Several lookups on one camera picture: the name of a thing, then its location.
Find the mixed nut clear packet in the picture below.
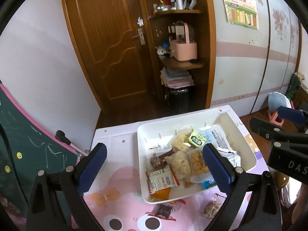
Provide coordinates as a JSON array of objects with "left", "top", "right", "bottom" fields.
[{"left": 203, "top": 200, "right": 222, "bottom": 219}]

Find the blue candy wrapper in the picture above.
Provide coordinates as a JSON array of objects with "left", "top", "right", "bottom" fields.
[{"left": 202, "top": 179, "right": 216, "bottom": 190}]

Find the green yellow snack packet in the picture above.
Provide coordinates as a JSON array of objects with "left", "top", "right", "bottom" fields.
[{"left": 188, "top": 130, "right": 208, "bottom": 148}]

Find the yellow noodle snack bag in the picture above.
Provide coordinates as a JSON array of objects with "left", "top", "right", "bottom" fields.
[{"left": 171, "top": 132, "right": 192, "bottom": 152}]

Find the yellow crisps snack bag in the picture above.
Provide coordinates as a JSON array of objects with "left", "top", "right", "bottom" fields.
[{"left": 165, "top": 151, "right": 192, "bottom": 179}]

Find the red white barcode packet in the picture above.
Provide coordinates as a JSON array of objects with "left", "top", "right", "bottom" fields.
[{"left": 146, "top": 166, "right": 179, "bottom": 194}]

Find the orange biscuit packet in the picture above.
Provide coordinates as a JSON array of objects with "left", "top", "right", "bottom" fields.
[{"left": 189, "top": 151, "right": 209, "bottom": 175}]

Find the pink small stool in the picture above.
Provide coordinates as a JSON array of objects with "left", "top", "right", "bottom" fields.
[{"left": 268, "top": 110, "right": 285, "bottom": 126}]

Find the blue white plush pillow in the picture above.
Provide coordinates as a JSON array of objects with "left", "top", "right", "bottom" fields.
[{"left": 268, "top": 92, "right": 292, "bottom": 113}]

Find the pink cartoon table cloth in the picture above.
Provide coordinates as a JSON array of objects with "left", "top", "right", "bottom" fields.
[{"left": 84, "top": 118, "right": 267, "bottom": 230}]

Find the blue white snack packet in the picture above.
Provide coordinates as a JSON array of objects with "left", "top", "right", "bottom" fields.
[{"left": 199, "top": 125, "right": 232, "bottom": 151}]

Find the dark red small packet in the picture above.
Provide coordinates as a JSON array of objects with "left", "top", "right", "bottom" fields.
[{"left": 148, "top": 201, "right": 180, "bottom": 222}]

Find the orange white snack packet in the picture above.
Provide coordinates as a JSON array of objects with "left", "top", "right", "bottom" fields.
[{"left": 151, "top": 187, "right": 171, "bottom": 200}]

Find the white plastic storage tray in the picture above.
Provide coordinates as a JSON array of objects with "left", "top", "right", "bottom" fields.
[{"left": 137, "top": 105, "right": 257, "bottom": 204}]

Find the brown nut snack packet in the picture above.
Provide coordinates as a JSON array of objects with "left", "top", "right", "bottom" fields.
[{"left": 149, "top": 150, "right": 174, "bottom": 171}]

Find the stack of folded cloths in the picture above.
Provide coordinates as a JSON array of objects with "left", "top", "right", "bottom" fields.
[{"left": 160, "top": 68, "right": 195, "bottom": 89}]

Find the wooden corner shelf unit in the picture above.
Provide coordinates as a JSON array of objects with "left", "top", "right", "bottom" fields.
[{"left": 142, "top": 0, "right": 216, "bottom": 113}]

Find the white cylinder bottle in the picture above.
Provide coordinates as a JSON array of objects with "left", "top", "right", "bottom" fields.
[{"left": 175, "top": 0, "right": 184, "bottom": 10}]

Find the brown wooden door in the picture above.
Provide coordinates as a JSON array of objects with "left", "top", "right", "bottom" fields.
[{"left": 66, "top": 0, "right": 155, "bottom": 110}]

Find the green chalkboard pink frame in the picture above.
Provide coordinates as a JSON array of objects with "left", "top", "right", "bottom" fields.
[{"left": 1, "top": 85, "right": 82, "bottom": 219}]

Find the colourful wall poster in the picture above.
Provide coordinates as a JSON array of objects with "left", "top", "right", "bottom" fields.
[{"left": 223, "top": 0, "right": 259, "bottom": 30}]

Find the pink handled basket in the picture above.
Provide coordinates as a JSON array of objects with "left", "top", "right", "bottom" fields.
[{"left": 169, "top": 20, "right": 198, "bottom": 62}]

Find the silver door handle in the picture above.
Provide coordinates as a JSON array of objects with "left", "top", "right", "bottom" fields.
[{"left": 131, "top": 28, "right": 146, "bottom": 45}]

